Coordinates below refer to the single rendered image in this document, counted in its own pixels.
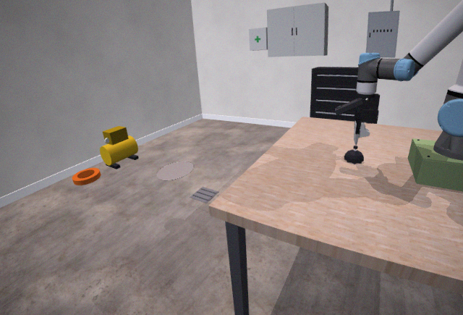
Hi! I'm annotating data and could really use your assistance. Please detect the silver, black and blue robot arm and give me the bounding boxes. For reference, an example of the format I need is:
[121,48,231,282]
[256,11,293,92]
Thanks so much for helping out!
[335,0,463,160]

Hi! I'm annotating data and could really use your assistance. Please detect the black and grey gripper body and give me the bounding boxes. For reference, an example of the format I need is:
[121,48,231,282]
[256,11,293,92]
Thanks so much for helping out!
[354,92,380,124]

